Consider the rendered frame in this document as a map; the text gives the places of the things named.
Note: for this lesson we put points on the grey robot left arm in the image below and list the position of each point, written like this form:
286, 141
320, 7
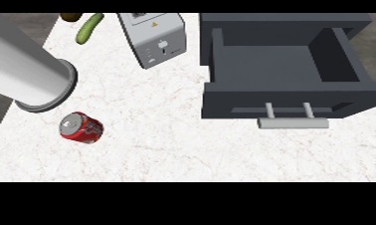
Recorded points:
30, 69

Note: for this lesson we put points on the dark grey drawer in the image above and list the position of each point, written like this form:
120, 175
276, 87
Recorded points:
289, 99
274, 63

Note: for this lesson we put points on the dark grey drawer front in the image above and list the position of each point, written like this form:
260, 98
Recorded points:
289, 99

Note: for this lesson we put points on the red can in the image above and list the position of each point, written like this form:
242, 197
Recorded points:
81, 127

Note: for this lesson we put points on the grey toaster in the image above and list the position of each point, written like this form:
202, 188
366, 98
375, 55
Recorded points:
155, 38

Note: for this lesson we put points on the dark grey cabinet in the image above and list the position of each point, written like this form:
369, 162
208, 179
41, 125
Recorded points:
279, 23

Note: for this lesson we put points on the green cucumber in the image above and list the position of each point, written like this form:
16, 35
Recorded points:
89, 28

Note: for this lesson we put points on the brown round object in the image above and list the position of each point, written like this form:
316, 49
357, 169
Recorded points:
71, 16

